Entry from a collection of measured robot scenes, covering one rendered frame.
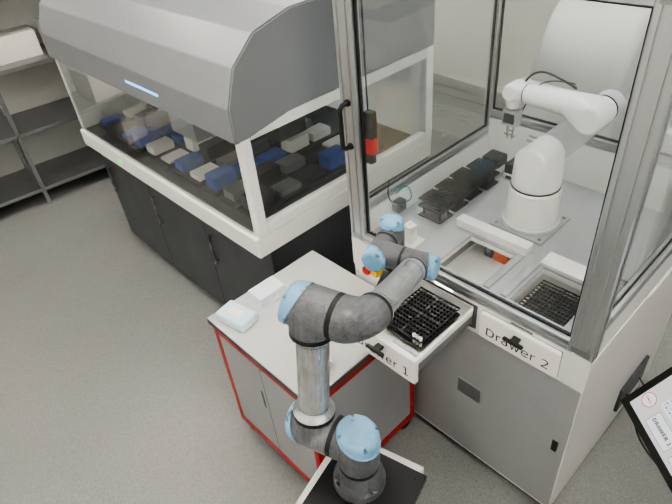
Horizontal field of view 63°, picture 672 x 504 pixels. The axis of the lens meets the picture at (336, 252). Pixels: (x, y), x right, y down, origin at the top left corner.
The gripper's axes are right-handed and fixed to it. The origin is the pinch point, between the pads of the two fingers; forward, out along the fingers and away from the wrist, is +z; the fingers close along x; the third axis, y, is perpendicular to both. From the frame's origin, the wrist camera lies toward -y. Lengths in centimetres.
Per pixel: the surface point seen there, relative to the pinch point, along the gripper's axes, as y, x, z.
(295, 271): 24, 58, 22
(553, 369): 8, -53, 13
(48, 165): 114, 385, 84
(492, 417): 15, -35, 58
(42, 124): 107, 353, 37
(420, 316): 9.1, -6.8, 9.6
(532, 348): 9.9, -45.5, 8.6
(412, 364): -14.3, -14.0, 6.9
